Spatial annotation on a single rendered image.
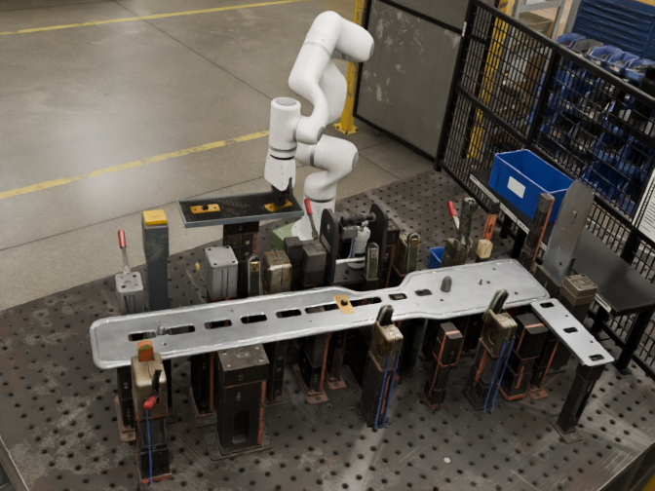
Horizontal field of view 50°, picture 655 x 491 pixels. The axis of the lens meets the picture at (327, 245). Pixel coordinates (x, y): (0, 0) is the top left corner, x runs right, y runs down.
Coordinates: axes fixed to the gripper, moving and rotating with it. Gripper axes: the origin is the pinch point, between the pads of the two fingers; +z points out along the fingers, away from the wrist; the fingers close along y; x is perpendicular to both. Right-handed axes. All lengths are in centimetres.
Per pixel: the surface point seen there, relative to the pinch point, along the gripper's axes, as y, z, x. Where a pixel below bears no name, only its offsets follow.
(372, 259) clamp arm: 26.5, 13.5, 18.0
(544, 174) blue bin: 24, 7, 107
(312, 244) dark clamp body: 12.8, 11.1, 4.5
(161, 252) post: -9.4, 13.9, -35.3
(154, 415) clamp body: 38, 24, -62
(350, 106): -217, 97, 228
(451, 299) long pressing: 50, 19, 31
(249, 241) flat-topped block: -0.9, 13.3, -9.7
